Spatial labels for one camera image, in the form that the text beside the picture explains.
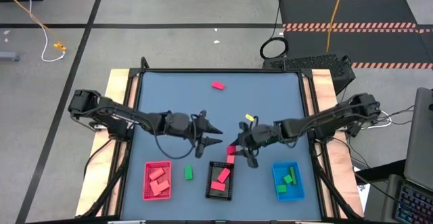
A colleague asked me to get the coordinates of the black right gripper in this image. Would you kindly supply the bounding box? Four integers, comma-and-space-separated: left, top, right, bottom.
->
231, 121, 283, 169

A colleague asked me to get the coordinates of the yellow cable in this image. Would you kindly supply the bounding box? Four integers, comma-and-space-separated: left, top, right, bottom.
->
325, 0, 348, 53

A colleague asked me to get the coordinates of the black table frame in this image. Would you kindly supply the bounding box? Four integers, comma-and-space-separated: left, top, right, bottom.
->
116, 56, 339, 222

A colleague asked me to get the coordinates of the coiled black cable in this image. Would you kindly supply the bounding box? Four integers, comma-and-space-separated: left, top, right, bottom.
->
259, 0, 290, 61

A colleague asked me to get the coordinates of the grey laptop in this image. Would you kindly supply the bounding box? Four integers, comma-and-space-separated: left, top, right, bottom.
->
403, 87, 433, 193

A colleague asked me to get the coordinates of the black plastic basket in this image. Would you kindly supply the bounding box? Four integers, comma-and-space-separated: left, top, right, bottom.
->
205, 161, 235, 202

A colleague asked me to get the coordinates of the black mat with striped edge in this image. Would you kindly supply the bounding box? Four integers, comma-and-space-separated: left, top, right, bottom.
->
283, 27, 433, 70
279, 0, 417, 29

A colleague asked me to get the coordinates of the black braided cable bundle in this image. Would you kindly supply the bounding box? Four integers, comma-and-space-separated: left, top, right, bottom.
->
308, 142, 365, 220
79, 142, 133, 219

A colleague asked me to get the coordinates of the black laptop with lit keyboard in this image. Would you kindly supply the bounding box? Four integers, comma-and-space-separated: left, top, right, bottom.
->
381, 173, 433, 224

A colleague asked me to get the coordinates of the blue table mat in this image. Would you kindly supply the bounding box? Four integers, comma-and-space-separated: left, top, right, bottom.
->
120, 71, 322, 221

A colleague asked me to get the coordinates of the black stand base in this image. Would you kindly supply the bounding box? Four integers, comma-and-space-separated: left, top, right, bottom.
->
353, 158, 407, 184

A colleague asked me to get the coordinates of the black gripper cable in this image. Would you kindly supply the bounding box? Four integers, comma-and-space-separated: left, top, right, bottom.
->
152, 125, 199, 160

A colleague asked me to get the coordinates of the grey floor object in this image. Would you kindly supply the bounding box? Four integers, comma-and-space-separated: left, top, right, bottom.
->
0, 51, 20, 62

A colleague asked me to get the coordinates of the black perforated computer tower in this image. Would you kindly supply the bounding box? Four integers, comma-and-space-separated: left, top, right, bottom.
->
263, 53, 357, 95

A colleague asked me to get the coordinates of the blue plastic basket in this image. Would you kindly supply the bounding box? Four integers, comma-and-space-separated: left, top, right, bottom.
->
272, 161, 306, 202

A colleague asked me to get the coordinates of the white cable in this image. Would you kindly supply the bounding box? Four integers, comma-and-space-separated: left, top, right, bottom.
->
20, 0, 67, 63

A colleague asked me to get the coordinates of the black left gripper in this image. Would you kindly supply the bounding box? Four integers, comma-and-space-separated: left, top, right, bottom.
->
165, 110, 224, 159

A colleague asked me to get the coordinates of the orange cable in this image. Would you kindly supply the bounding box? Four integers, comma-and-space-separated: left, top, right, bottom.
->
0, 0, 59, 45

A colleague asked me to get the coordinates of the red plastic basket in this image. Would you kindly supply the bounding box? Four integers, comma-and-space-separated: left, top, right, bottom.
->
143, 160, 173, 201

